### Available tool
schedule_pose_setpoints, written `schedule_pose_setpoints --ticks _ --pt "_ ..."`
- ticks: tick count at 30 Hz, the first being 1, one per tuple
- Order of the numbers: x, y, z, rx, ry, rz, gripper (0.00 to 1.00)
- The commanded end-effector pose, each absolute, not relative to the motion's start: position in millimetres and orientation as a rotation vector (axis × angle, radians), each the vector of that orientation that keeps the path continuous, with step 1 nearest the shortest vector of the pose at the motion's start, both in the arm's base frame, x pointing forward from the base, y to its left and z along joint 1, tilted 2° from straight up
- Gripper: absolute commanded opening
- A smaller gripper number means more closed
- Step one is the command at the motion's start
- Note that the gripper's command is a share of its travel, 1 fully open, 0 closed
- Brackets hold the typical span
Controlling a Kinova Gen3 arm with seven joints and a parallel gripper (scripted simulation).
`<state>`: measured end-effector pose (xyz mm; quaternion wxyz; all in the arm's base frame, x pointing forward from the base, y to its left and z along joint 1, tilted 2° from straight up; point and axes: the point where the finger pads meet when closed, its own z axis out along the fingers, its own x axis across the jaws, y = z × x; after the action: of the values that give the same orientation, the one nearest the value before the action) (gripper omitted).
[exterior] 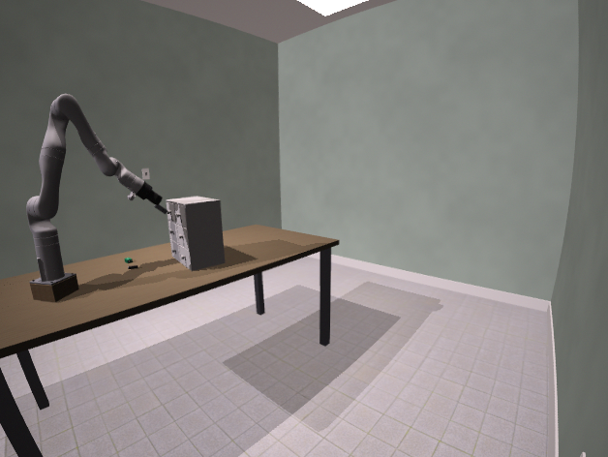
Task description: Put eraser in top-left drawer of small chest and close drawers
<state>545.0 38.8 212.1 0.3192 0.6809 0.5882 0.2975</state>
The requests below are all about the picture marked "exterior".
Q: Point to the small grey chest of drawers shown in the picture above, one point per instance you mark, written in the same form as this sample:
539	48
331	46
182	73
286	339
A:
204	231

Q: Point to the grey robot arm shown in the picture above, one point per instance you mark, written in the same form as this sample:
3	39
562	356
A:
42	208

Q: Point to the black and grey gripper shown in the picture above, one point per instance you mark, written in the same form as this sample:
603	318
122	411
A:
143	190

